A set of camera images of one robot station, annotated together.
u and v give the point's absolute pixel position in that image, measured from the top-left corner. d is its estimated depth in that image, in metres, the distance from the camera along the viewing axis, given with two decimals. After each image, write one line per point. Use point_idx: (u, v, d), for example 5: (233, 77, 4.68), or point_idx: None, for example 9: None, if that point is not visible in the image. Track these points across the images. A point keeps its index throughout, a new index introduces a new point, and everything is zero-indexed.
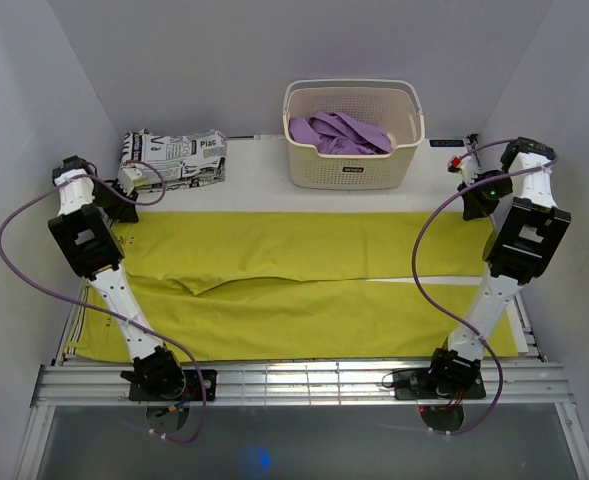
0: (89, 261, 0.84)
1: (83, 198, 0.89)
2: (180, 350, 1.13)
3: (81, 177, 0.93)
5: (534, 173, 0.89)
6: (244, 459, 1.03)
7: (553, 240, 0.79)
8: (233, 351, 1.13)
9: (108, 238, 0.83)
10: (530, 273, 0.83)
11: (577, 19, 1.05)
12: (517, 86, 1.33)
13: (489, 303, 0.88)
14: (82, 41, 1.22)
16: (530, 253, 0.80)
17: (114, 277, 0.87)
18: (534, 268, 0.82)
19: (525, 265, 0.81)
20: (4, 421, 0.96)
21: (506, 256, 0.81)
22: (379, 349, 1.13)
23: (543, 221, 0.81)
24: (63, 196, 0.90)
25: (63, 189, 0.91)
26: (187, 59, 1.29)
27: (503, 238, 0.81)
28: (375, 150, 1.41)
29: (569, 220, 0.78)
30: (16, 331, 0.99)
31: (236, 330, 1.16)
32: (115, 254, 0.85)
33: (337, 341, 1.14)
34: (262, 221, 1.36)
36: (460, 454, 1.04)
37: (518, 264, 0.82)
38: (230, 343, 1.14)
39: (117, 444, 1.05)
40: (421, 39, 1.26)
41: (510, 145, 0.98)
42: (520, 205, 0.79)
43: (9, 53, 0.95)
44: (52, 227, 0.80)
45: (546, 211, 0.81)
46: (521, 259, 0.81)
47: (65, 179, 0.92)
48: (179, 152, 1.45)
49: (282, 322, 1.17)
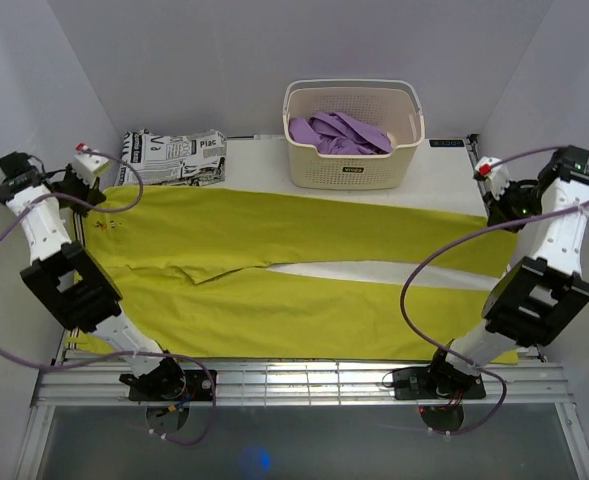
0: (83, 310, 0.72)
1: (57, 230, 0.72)
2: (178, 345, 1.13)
3: (45, 200, 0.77)
5: (568, 214, 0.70)
6: (244, 459, 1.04)
7: (565, 311, 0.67)
8: (232, 348, 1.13)
9: (101, 281, 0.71)
10: (532, 339, 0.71)
11: (577, 19, 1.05)
12: (517, 85, 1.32)
13: (484, 347, 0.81)
14: (82, 41, 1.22)
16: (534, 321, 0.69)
17: (119, 322, 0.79)
18: (539, 336, 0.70)
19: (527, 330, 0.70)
20: (4, 422, 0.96)
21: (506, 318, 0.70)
22: (378, 351, 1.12)
23: (561, 286, 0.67)
24: (30, 230, 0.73)
25: (29, 219, 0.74)
26: (187, 58, 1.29)
27: (503, 302, 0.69)
28: (375, 150, 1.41)
29: None
30: (16, 331, 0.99)
31: (235, 327, 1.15)
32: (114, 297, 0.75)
33: (336, 342, 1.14)
34: (257, 217, 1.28)
36: (459, 454, 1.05)
37: (520, 327, 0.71)
38: (228, 340, 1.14)
39: (118, 444, 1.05)
40: (421, 39, 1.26)
41: (550, 165, 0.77)
42: (531, 267, 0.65)
43: (9, 53, 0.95)
44: (26, 279, 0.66)
45: (566, 276, 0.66)
46: (522, 322, 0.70)
47: (27, 205, 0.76)
48: (179, 152, 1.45)
49: (281, 321, 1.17)
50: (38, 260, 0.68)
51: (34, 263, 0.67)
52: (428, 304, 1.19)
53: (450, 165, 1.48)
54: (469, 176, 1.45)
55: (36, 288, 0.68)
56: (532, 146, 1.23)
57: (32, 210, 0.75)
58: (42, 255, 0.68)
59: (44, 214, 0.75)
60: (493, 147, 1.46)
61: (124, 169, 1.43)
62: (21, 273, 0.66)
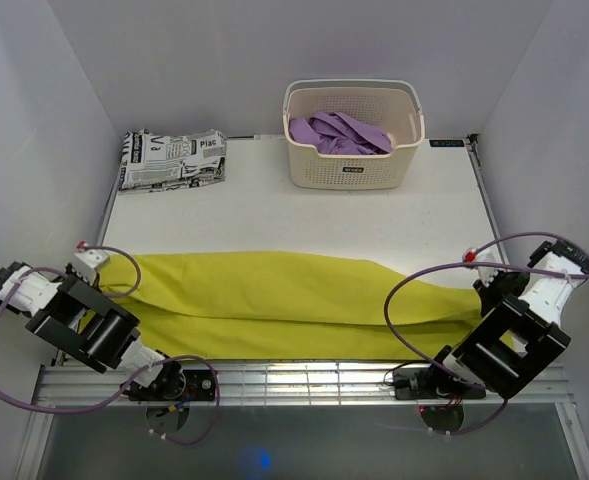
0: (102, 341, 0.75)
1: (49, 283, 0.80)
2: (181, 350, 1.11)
3: (29, 272, 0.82)
5: (554, 277, 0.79)
6: (244, 459, 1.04)
7: (536, 359, 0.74)
8: (233, 350, 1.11)
9: (109, 306, 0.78)
10: (500, 388, 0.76)
11: (577, 19, 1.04)
12: (517, 85, 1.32)
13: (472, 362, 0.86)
14: (81, 41, 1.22)
16: (505, 365, 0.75)
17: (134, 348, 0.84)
18: (508, 386, 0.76)
19: (497, 376, 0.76)
20: (5, 422, 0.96)
21: (477, 357, 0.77)
22: (379, 352, 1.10)
23: (536, 336, 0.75)
24: (29, 300, 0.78)
25: (20, 291, 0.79)
26: (187, 59, 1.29)
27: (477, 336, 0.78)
28: (375, 151, 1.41)
29: (563, 345, 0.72)
30: (16, 331, 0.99)
31: (237, 331, 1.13)
32: (129, 319, 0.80)
33: (337, 345, 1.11)
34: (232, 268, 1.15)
36: (459, 454, 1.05)
37: (491, 371, 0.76)
38: (230, 343, 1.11)
39: (118, 444, 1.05)
40: (421, 39, 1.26)
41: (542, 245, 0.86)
42: (513, 307, 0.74)
43: (9, 53, 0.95)
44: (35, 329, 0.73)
45: (543, 326, 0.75)
46: (495, 367, 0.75)
47: (14, 280, 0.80)
48: (179, 152, 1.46)
49: (284, 325, 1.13)
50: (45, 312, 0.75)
51: (40, 313, 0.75)
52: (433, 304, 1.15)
53: (450, 165, 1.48)
54: (469, 176, 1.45)
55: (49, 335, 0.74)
56: (532, 146, 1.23)
57: (21, 282, 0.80)
58: (42, 304, 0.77)
59: (37, 280, 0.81)
60: (492, 147, 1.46)
61: (124, 169, 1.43)
62: (28, 328, 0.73)
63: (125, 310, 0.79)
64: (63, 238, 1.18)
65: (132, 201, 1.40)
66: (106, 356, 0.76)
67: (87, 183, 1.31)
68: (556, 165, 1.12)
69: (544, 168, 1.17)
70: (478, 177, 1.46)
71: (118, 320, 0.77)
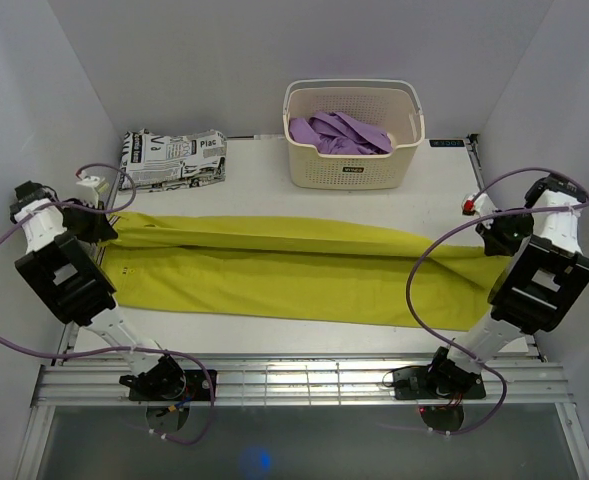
0: (74, 302, 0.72)
1: (54, 228, 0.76)
2: (188, 303, 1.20)
3: (47, 208, 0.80)
5: (559, 212, 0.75)
6: (244, 459, 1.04)
7: (569, 290, 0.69)
8: (236, 305, 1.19)
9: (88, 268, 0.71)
10: (537, 323, 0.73)
11: (577, 18, 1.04)
12: (517, 85, 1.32)
13: (483, 343, 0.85)
14: (82, 40, 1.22)
16: (541, 302, 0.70)
17: (113, 316, 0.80)
18: (548, 320, 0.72)
19: (534, 314, 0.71)
20: (5, 423, 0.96)
21: (513, 299, 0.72)
22: (378, 314, 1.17)
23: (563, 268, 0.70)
24: (29, 232, 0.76)
25: (27, 223, 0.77)
26: (187, 58, 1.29)
27: (510, 280, 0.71)
28: (375, 150, 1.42)
29: None
30: (15, 332, 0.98)
31: (241, 287, 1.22)
32: (105, 286, 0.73)
33: (336, 307, 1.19)
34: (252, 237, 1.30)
36: (459, 454, 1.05)
37: (525, 312, 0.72)
38: (233, 299, 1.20)
39: (118, 444, 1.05)
40: (421, 39, 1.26)
41: (536, 184, 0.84)
42: (538, 244, 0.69)
43: (9, 54, 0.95)
44: (21, 268, 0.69)
45: (568, 256, 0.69)
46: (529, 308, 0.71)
47: (29, 212, 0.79)
48: (179, 152, 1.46)
49: (283, 286, 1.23)
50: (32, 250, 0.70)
51: (30, 255, 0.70)
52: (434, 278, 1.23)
53: (449, 166, 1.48)
54: (469, 176, 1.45)
55: (31, 279, 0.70)
56: (532, 146, 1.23)
57: (34, 216, 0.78)
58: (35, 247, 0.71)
59: (44, 219, 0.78)
60: (492, 147, 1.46)
61: (124, 169, 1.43)
62: (17, 264, 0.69)
63: (103, 277, 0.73)
64: None
65: (131, 201, 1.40)
66: (74, 313, 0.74)
67: None
68: (556, 165, 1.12)
69: (544, 168, 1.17)
70: (478, 177, 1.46)
71: (92, 285, 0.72)
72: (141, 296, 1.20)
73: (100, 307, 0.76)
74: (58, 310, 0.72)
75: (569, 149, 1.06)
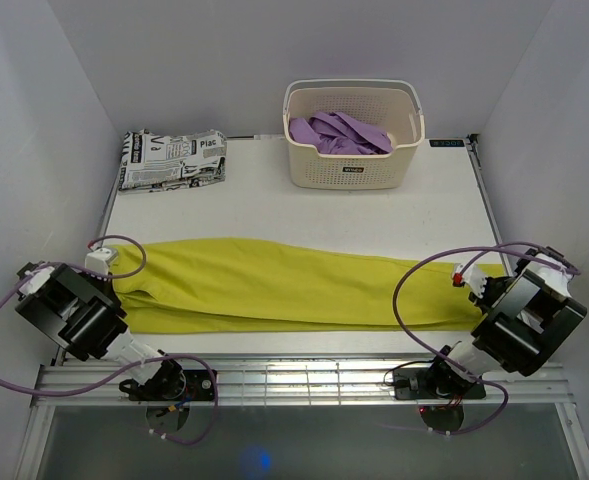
0: (87, 335, 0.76)
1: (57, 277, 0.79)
2: (194, 325, 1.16)
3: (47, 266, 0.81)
5: (552, 269, 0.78)
6: (244, 459, 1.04)
7: (555, 333, 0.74)
8: (245, 325, 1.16)
9: (92, 296, 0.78)
10: (519, 362, 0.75)
11: (578, 18, 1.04)
12: (517, 85, 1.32)
13: (475, 358, 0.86)
14: (82, 40, 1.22)
16: (526, 343, 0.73)
17: (125, 339, 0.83)
18: (528, 363, 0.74)
19: (517, 354, 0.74)
20: (5, 422, 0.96)
21: (496, 334, 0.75)
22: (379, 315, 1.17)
23: (552, 311, 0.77)
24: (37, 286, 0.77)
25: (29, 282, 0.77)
26: (186, 58, 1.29)
27: (498, 313, 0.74)
28: (375, 150, 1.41)
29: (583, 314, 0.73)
30: (15, 331, 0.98)
31: (250, 307, 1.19)
32: (113, 310, 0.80)
33: (338, 307, 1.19)
34: (255, 256, 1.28)
36: (459, 454, 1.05)
37: (512, 348, 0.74)
38: (242, 320, 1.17)
39: (118, 445, 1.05)
40: (421, 39, 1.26)
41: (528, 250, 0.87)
42: (530, 280, 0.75)
43: (9, 54, 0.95)
44: (23, 308, 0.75)
45: (559, 299, 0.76)
46: (516, 344, 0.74)
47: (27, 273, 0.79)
48: (179, 152, 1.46)
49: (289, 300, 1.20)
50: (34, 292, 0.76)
51: (30, 296, 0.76)
52: (434, 280, 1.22)
53: (449, 166, 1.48)
54: (469, 176, 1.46)
55: (35, 318, 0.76)
56: (531, 146, 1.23)
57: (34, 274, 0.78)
58: (35, 288, 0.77)
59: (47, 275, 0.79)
60: (492, 147, 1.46)
61: (124, 169, 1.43)
62: (17, 306, 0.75)
63: (113, 302, 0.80)
64: (63, 238, 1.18)
65: (131, 201, 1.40)
66: (86, 345, 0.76)
67: (87, 182, 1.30)
68: (556, 165, 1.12)
69: (543, 168, 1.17)
70: (478, 176, 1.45)
71: (104, 312, 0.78)
72: (142, 313, 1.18)
73: (112, 336, 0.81)
74: (72, 347, 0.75)
75: (570, 149, 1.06)
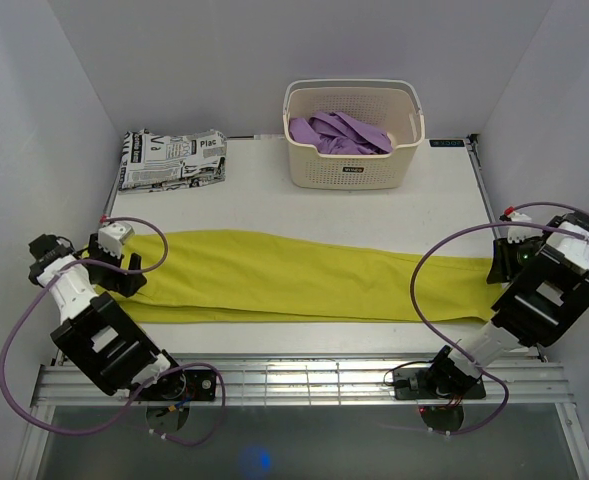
0: (118, 371, 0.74)
1: (86, 290, 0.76)
2: (192, 313, 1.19)
3: (72, 266, 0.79)
5: (575, 239, 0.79)
6: (244, 459, 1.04)
7: (576, 304, 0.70)
8: (243, 314, 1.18)
9: (131, 335, 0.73)
10: (538, 336, 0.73)
11: (578, 18, 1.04)
12: (517, 85, 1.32)
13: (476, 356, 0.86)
14: (82, 41, 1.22)
16: (545, 313, 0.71)
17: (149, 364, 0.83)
18: (548, 334, 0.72)
19: (532, 325, 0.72)
20: (5, 422, 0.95)
21: (513, 306, 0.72)
22: (375, 312, 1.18)
23: (572, 283, 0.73)
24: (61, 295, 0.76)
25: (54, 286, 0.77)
26: (186, 58, 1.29)
27: (516, 286, 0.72)
28: (375, 150, 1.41)
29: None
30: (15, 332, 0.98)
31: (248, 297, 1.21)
32: (148, 347, 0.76)
33: (338, 307, 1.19)
34: (254, 249, 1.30)
36: (459, 454, 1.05)
37: (530, 321, 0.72)
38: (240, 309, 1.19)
39: (117, 445, 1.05)
40: (422, 39, 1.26)
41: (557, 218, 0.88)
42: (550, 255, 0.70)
43: (10, 55, 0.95)
44: (57, 340, 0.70)
45: (579, 272, 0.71)
46: (530, 314, 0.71)
47: (55, 273, 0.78)
48: (179, 151, 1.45)
49: (288, 298, 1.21)
50: (70, 319, 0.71)
51: (66, 324, 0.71)
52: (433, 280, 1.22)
53: (449, 166, 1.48)
54: (469, 176, 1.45)
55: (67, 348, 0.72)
56: (531, 147, 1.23)
57: (60, 277, 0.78)
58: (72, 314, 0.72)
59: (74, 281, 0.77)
60: (492, 147, 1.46)
61: (124, 169, 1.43)
62: (52, 336, 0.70)
63: (146, 338, 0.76)
64: None
65: (131, 201, 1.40)
66: (117, 379, 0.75)
67: (87, 182, 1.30)
68: (556, 166, 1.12)
69: (543, 169, 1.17)
70: (478, 176, 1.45)
71: (137, 349, 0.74)
72: (142, 309, 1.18)
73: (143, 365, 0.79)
74: (102, 381, 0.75)
75: (570, 149, 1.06)
